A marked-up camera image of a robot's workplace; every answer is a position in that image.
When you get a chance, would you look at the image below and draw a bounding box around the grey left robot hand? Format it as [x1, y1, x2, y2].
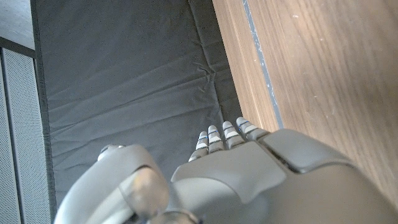
[53, 116, 398, 224]

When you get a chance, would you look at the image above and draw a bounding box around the black fabric backdrop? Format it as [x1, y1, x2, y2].
[30, 0, 244, 215]

